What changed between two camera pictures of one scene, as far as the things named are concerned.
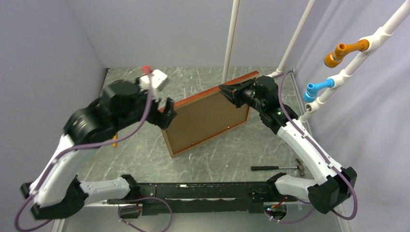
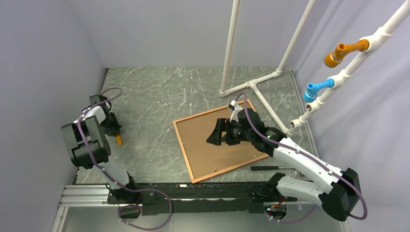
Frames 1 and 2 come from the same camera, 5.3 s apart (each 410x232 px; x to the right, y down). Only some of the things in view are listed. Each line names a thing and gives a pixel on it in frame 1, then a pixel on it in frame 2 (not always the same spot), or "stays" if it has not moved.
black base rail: x=176 y=199 stays
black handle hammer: x=299 y=166 stays
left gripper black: x=164 y=121 to x=111 y=131
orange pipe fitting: x=334 y=58 stays
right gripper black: x=234 y=93 to x=223 y=124
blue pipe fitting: x=310 y=94 stays
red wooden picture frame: x=202 y=120 to x=184 y=153
